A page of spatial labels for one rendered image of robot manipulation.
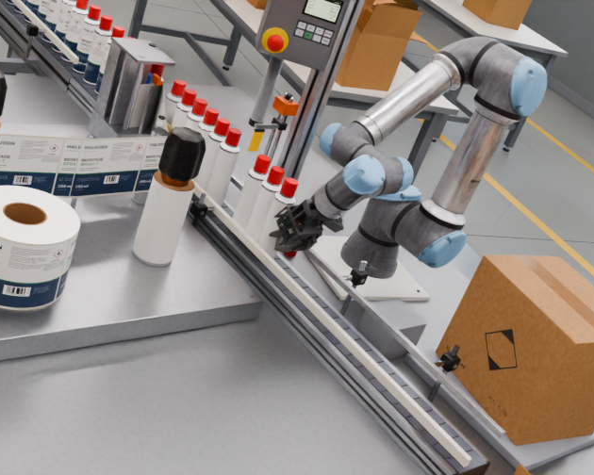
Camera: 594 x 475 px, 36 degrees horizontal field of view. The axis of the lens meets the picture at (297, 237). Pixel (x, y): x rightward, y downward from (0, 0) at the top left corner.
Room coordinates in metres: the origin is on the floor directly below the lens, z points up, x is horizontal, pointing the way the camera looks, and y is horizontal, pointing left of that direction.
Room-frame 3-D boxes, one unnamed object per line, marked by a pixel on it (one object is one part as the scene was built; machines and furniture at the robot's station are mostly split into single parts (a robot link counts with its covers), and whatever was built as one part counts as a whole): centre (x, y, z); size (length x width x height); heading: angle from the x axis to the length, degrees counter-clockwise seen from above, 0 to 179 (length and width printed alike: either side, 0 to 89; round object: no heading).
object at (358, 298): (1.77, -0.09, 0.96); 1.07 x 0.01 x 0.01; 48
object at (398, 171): (1.81, -0.12, 1.20); 0.11 x 0.11 x 0.08; 53
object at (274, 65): (2.12, 0.20, 1.18); 0.04 x 0.04 x 0.21
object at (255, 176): (1.92, 0.14, 0.98); 0.05 x 0.05 x 0.20
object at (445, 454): (1.93, 0.15, 0.86); 1.65 x 0.08 x 0.04; 48
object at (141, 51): (2.15, 0.52, 1.14); 0.14 x 0.11 x 0.01; 48
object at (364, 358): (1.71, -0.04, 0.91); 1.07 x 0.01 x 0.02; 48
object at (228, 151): (2.01, 0.23, 0.98); 0.05 x 0.05 x 0.20
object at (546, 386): (1.73, -0.57, 0.99); 0.30 x 0.24 x 0.27; 38
